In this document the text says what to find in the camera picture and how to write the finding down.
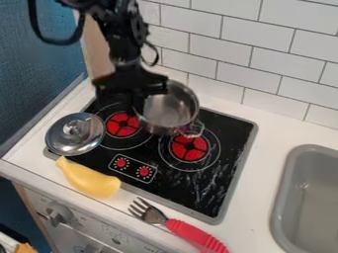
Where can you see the toy stove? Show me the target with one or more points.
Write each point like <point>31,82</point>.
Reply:
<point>207,184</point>

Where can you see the yellow toy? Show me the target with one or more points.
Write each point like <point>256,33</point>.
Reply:
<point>90,180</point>

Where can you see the toy sink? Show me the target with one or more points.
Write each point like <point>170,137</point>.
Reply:
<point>310,201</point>

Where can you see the silver pot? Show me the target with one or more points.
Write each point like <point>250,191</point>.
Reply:
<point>170,109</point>

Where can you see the silver lid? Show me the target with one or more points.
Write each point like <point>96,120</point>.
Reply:
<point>74,134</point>

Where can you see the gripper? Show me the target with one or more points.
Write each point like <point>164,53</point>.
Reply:
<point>132,82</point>

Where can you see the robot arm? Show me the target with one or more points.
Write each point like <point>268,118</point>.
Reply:
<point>123,29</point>

